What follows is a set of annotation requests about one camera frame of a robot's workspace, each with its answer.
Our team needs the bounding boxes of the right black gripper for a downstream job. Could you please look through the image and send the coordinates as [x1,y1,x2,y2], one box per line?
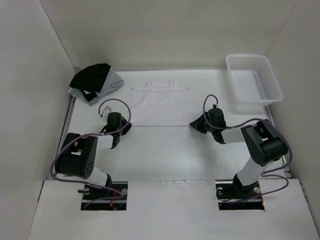
[189,111,216,134]

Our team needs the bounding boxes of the white tank top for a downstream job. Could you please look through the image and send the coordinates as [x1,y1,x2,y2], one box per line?
[130,80,193,127]

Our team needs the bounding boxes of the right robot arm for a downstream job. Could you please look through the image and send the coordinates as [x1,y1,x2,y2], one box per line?
[189,105,292,201]

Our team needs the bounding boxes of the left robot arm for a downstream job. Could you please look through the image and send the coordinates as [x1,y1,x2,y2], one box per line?
[50,112,132,200]

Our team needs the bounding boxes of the grey folded tank top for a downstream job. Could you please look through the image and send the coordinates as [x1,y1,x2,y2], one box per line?
[68,68,125,107]

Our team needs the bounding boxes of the black folded tank top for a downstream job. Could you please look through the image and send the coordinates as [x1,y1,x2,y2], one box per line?
[69,63,111,102]

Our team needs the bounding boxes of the white plastic basket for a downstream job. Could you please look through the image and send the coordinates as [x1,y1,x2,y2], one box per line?
[225,54,284,107]

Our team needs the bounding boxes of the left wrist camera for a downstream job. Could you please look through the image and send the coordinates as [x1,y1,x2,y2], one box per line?
[99,106,113,122]

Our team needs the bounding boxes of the left aluminium table rail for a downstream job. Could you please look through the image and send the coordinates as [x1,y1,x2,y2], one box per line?
[48,65,81,181]

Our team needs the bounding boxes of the aluminium table rail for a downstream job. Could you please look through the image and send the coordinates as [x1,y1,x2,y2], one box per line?
[263,106,293,179]
[48,65,81,181]

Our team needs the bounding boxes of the right aluminium table rail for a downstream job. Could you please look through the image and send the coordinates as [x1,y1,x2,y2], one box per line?
[263,106,293,179]

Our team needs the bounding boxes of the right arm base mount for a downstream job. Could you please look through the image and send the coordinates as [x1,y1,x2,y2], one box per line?
[215,181,265,211]

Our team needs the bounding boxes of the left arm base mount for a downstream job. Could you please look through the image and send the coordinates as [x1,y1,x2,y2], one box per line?
[77,181,129,211]

